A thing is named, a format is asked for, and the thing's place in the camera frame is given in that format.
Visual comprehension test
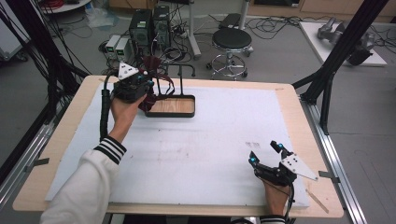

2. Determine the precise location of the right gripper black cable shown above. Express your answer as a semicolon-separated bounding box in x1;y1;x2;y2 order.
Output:
284;183;297;224

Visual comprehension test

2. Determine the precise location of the person's left hand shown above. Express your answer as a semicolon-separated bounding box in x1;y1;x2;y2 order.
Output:
109;92;148;145

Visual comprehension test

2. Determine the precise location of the clear plastic bag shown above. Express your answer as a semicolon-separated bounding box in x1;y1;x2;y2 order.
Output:
85;7;120;30

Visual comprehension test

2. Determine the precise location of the grey table leg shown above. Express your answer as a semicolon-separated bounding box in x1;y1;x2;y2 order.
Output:
186;0;203;61

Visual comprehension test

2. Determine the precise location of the black round stool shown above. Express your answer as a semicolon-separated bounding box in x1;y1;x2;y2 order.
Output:
205;27;255;80

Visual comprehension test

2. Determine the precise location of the flat black box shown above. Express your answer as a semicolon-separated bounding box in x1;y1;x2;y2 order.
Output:
219;12;242;31

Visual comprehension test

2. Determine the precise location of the round white table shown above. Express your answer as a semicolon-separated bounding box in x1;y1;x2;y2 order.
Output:
40;0;93;15

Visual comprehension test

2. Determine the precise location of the black rack with wooden tray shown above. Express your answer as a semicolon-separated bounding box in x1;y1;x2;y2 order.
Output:
144;61;196;119

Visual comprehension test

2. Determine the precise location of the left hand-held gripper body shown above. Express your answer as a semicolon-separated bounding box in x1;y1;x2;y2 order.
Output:
111;61;151;105

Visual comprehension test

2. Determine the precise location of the red white striped bow tie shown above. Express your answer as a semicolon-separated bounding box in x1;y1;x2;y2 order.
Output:
141;55;165;77

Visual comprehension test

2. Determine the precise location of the thin wooden stick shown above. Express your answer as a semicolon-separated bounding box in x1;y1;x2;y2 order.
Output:
305;188;331;215

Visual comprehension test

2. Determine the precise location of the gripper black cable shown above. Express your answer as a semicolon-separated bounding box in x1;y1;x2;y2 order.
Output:
99;73;121;143
284;183;297;224

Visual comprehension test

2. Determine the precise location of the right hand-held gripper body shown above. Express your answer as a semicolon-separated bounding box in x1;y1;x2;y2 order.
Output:
254;151;319;188

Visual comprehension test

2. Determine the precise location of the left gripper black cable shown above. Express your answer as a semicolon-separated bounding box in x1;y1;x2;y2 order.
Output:
99;73;121;143

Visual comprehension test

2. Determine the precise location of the black computer tower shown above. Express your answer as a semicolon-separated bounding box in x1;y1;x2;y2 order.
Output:
152;5;172;49
128;8;154;53

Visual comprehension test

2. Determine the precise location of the white power supply unit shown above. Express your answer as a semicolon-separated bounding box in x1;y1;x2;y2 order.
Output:
115;36;132;63
105;34;121;60

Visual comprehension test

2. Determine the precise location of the white floor board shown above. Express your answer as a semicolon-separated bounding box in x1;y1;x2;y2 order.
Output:
298;21;389;68

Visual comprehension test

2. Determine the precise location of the person's right hand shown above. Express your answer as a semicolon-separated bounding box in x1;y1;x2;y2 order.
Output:
262;179;291;217

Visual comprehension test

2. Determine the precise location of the aluminium rail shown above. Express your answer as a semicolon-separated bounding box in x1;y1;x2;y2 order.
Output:
299;94;369;224
0;92;71;207

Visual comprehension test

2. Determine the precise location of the white foam mat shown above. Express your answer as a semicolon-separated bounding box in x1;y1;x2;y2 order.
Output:
45;82;311;210

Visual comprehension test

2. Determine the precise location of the black frame post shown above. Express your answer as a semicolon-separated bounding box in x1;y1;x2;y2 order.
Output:
291;0;390;135
5;0;90;125

